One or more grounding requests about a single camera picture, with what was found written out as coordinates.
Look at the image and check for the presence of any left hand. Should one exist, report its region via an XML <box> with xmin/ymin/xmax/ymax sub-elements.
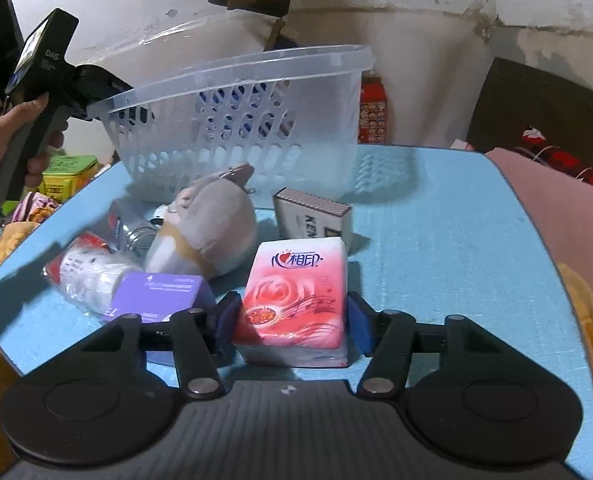
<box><xmin>0</xmin><ymin>94</ymin><xmax>51</xmax><ymax>188</ymax></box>

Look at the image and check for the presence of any red carton box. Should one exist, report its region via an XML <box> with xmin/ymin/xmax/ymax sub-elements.
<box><xmin>358</xmin><ymin>76</ymin><xmax>387</xmax><ymax>144</ymax></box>

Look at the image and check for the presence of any dark wooden headboard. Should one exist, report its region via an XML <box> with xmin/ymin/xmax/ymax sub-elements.
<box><xmin>467</xmin><ymin>58</ymin><xmax>593</xmax><ymax>170</ymax></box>

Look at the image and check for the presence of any grey plush toy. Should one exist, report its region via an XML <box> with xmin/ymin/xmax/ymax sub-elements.
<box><xmin>144</xmin><ymin>162</ymin><xmax>257</xmax><ymax>280</ymax></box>

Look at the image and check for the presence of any pink tissue pack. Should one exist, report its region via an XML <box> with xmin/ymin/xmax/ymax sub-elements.
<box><xmin>232</xmin><ymin>237</ymin><xmax>348</xmax><ymax>368</ymax></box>

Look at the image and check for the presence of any pink blanket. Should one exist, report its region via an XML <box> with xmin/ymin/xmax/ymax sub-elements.
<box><xmin>487</xmin><ymin>148</ymin><xmax>593</xmax><ymax>292</ymax></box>

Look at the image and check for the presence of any clear bottle silver cap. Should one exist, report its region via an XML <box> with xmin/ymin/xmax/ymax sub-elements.
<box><xmin>108</xmin><ymin>198</ymin><xmax>159</xmax><ymax>259</ymax></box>

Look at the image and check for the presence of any grey white card box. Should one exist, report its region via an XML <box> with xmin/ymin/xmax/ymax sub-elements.
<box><xmin>272</xmin><ymin>188</ymin><xmax>354</xmax><ymax>249</ymax></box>

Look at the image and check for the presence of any purple box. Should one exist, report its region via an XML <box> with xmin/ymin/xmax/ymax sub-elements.
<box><xmin>102</xmin><ymin>271</ymin><xmax>216</xmax><ymax>323</ymax></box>

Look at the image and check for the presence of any green yellow tin box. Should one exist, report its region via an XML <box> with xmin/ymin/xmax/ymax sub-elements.
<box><xmin>38</xmin><ymin>155</ymin><xmax>100</xmax><ymax>204</ymax></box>

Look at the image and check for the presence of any clear plastic basket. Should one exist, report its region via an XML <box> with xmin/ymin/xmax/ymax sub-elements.
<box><xmin>88</xmin><ymin>44</ymin><xmax>374</xmax><ymax>208</ymax></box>

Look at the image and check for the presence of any white red plastic bottle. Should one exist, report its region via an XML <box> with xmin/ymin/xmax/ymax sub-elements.
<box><xmin>42</xmin><ymin>232</ymin><xmax>140</xmax><ymax>316</ymax></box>

